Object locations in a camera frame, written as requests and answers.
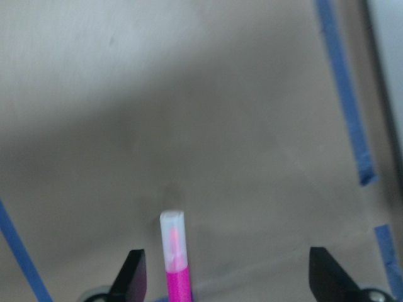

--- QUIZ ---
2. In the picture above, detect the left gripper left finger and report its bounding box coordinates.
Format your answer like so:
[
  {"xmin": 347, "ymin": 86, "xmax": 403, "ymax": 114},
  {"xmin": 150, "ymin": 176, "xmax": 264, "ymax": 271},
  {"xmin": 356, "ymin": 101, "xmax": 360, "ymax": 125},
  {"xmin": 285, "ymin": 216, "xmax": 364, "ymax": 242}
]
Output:
[{"xmin": 106, "ymin": 249, "xmax": 147, "ymax": 302}]

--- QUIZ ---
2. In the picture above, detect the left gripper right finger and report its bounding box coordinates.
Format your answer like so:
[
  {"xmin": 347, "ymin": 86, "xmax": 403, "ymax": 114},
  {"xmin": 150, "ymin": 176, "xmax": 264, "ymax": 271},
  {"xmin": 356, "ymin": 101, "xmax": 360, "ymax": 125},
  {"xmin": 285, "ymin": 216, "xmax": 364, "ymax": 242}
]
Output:
[{"xmin": 309, "ymin": 247, "xmax": 367, "ymax": 302}]

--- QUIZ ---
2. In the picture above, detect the pink marker pen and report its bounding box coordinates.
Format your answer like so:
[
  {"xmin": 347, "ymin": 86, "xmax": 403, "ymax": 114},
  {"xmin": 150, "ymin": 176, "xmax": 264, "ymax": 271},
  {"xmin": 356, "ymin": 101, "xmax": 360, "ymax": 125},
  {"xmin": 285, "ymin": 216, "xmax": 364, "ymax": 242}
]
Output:
[{"xmin": 160, "ymin": 210, "xmax": 192, "ymax": 301}]

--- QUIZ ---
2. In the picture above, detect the silver laptop notebook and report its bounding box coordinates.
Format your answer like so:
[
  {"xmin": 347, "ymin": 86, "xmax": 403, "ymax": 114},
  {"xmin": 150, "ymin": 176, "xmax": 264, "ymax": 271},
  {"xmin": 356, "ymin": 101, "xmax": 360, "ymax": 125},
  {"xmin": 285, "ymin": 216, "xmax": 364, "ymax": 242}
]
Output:
[{"xmin": 365, "ymin": 1, "xmax": 402, "ymax": 178}]

